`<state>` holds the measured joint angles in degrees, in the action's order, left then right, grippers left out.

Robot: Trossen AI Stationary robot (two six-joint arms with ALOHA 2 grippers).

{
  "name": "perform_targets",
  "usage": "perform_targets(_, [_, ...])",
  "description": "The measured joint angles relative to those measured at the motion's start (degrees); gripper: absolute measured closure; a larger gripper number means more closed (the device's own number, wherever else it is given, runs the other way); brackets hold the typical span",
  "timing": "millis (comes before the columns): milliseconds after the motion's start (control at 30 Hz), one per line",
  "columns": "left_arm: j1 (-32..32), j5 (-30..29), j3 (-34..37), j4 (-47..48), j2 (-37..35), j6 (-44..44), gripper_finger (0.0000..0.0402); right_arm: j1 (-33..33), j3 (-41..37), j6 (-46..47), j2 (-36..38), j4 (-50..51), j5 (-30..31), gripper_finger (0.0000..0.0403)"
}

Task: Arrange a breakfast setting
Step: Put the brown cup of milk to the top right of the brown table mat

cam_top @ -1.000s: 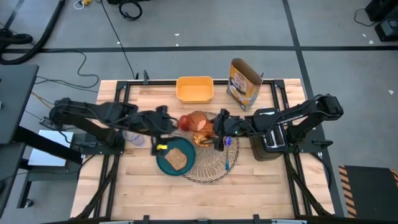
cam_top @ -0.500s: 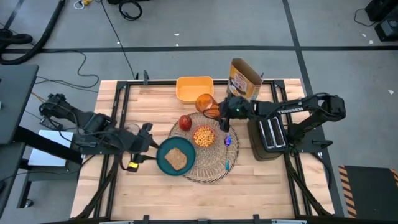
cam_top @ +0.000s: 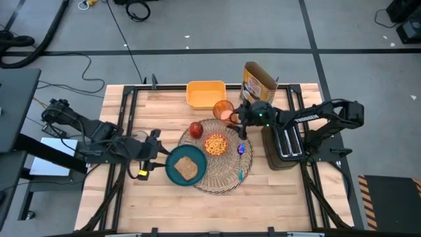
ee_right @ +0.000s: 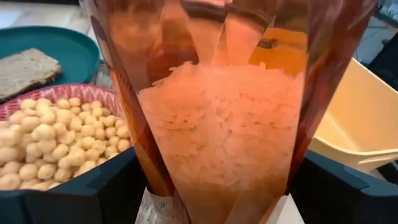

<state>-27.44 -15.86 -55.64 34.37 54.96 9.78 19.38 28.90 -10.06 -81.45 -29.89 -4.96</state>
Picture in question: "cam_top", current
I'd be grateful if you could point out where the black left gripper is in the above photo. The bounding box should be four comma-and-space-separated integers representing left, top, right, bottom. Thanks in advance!
130, 129, 172, 169

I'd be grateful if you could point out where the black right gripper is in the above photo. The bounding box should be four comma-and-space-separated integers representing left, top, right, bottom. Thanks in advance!
226, 100, 278, 141

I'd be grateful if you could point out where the teal round plate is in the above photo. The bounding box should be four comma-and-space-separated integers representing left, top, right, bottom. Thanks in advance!
164, 144, 208, 187

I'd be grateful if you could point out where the orange translucent plastic cup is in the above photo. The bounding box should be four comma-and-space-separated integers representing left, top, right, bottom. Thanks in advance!
212, 99, 239, 125

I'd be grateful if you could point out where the brown bread toast slice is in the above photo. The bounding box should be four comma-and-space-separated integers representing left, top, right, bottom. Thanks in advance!
173, 155, 199, 182

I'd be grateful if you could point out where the iridescent purple metal spoon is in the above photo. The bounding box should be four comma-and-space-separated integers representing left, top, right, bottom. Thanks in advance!
237, 142, 246, 181

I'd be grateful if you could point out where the patterned ceramic bowl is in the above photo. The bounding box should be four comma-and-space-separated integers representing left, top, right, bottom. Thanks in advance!
203, 132, 230, 157

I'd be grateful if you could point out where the Panda Puffs cereal box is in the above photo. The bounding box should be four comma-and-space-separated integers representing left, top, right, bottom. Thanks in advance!
239, 61, 279, 105

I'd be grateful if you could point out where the red apple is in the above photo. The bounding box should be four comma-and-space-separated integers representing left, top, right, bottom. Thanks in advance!
188, 121, 204, 139

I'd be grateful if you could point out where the yellow plastic bin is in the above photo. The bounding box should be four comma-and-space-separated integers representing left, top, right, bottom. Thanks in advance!
186, 80, 228, 110

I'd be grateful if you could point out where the black two-slot toaster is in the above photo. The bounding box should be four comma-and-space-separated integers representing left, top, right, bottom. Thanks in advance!
261, 124, 305, 171

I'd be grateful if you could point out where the round woven straw placemat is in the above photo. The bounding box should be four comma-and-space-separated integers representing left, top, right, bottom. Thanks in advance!
178, 118, 254, 194

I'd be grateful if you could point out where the black vertical pole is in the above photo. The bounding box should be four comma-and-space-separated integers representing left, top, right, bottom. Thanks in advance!
75, 74, 355, 237

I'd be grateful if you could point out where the white flat box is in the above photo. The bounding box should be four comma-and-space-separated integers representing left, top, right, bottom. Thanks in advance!
29, 137, 80, 177

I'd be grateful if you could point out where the black power adapter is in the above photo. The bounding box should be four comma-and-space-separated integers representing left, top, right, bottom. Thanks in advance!
41, 122, 68, 140

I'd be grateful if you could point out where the black desk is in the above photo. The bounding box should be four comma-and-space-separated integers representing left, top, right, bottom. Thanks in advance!
0, 68, 88, 228

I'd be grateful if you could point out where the black hazard-striped mat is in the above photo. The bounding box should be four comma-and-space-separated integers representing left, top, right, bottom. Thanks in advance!
357, 174, 421, 232

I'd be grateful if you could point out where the white and yellow plug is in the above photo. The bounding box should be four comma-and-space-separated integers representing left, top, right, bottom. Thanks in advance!
77, 0, 100, 11

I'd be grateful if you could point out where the black floor equipment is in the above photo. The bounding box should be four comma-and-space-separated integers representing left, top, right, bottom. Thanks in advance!
374, 0, 421, 45

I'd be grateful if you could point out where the black looping floor cable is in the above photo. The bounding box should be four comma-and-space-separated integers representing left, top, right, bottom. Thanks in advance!
36, 51, 106, 95

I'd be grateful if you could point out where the long thin black cable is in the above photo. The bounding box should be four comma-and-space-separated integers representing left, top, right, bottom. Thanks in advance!
105, 0, 145, 82

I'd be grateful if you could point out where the orange floor cable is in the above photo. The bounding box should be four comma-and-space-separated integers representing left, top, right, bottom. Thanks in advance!
32, 96, 49, 111

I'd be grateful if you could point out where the coiled black cable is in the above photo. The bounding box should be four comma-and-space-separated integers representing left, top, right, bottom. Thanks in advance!
126, 0, 151, 22

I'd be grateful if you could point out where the thick black corrugated hose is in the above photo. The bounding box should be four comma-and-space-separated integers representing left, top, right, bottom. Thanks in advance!
0, 0, 70, 70

